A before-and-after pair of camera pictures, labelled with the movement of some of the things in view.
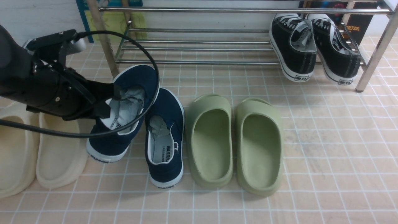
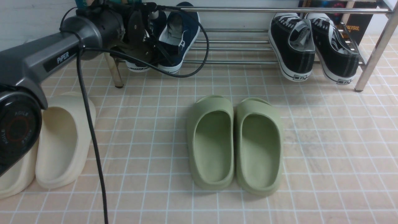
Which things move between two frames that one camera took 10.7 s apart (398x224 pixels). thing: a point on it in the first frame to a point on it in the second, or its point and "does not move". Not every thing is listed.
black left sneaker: x=293 y=39 does not move
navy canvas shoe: x=164 y=127 to x=178 y=33
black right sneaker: x=338 y=59 does not move
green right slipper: x=259 y=147 does not move
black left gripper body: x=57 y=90 to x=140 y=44
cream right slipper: x=61 y=159 does not move
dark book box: x=358 y=24 does not move
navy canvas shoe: x=138 y=85 to x=157 y=23
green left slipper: x=208 y=141 does not move
